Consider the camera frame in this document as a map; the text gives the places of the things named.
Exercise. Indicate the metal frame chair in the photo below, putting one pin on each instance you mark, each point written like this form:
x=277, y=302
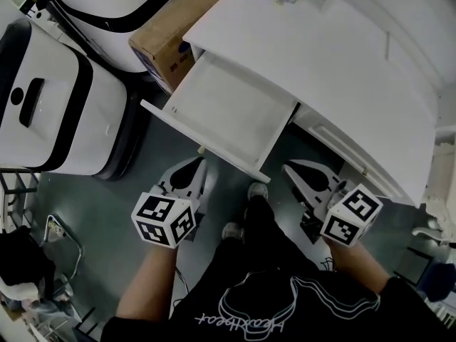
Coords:
x=51, y=225

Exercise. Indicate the person's white shoe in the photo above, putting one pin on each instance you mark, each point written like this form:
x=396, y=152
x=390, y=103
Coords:
x=232, y=231
x=258, y=191

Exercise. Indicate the white and black robot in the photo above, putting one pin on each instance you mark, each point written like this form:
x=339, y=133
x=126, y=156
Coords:
x=107, y=5
x=53, y=112

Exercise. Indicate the person's black printed shirt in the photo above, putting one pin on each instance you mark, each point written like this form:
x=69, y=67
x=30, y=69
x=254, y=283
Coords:
x=285, y=315

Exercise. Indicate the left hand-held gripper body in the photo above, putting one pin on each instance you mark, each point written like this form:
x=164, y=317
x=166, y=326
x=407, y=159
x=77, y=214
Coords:
x=167, y=219

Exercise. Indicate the metal frame side table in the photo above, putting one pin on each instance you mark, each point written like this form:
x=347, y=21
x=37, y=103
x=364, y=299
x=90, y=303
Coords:
x=14, y=190

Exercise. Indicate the white ornate side table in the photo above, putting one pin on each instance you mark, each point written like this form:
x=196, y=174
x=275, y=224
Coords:
x=445, y=176

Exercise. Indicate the white hutch shelf unit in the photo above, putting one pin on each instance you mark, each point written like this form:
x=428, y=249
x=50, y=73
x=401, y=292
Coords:
x=409, y=20

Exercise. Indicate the person's left forearm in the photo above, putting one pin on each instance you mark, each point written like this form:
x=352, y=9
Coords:
x=149, y=280

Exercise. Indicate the person's black trousers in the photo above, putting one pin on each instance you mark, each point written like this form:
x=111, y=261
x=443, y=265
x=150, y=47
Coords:
x=260, y=226

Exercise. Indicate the brown cardboard box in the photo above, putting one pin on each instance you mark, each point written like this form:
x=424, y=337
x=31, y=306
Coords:
x=160, y=41

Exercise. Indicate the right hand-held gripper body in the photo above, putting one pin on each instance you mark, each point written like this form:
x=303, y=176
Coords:
x=342, y=219

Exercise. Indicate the person's right forearm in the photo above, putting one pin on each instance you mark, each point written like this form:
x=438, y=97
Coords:
x=356, y=265

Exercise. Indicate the black frame chair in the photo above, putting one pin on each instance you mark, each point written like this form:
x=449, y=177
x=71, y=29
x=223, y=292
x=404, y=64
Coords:
x=438, y=280

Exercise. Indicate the white desk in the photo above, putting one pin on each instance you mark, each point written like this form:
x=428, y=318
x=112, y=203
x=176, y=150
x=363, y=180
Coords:
x=303, y=55

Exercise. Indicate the white desk drawer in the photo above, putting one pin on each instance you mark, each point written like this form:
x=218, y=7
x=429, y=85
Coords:
x=228, y=109

